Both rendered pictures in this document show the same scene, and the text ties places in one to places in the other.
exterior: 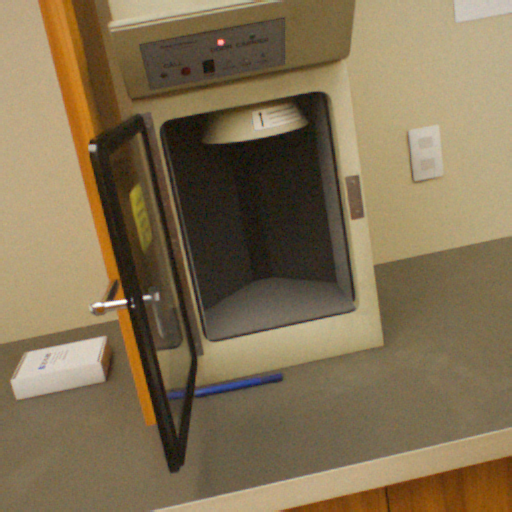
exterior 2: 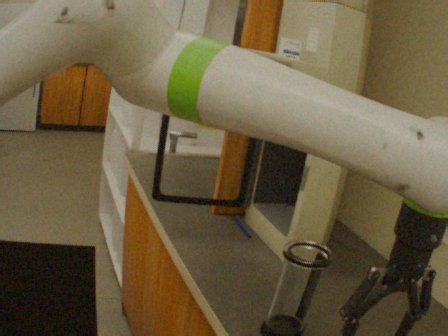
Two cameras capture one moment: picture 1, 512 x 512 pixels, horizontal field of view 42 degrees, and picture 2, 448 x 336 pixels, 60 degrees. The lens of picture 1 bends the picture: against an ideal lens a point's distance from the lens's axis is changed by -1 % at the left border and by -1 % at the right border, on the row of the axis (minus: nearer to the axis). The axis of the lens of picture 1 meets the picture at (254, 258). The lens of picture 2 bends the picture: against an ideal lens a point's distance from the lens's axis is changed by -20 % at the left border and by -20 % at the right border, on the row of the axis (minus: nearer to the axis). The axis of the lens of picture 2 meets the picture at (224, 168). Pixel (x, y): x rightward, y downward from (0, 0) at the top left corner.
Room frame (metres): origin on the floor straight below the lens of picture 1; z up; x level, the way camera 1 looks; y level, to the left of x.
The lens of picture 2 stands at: (0.42, -1.23, 1.55)
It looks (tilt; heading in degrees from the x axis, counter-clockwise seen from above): 16 degrees down; 71
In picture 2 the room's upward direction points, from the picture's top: 10 degrees clockwise
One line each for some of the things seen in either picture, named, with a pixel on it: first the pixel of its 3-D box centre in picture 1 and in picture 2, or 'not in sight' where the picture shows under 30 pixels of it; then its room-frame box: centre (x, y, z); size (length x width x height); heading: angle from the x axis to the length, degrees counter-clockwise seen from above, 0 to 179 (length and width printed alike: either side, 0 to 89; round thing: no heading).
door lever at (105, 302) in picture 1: (119, 294); not in sight; (0.76, 0.16, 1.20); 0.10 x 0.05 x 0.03; 177
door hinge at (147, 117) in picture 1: (170, 242); (257, 149); (0.99, 0.12, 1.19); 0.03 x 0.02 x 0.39; 94
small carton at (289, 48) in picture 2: not in sight; (289, 48); (0.96, -0.07, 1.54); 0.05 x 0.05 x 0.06; 80
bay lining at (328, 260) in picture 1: (254, 204); (314, 165); (1.13, -0.02, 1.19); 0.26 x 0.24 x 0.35; 94
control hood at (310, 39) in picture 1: (236, 41); (279, 72); (0.95, -0.03, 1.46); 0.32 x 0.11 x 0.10; 94
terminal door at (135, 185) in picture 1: (154, 278); (207, 143); (0.83, 0.13, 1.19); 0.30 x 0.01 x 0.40; 177
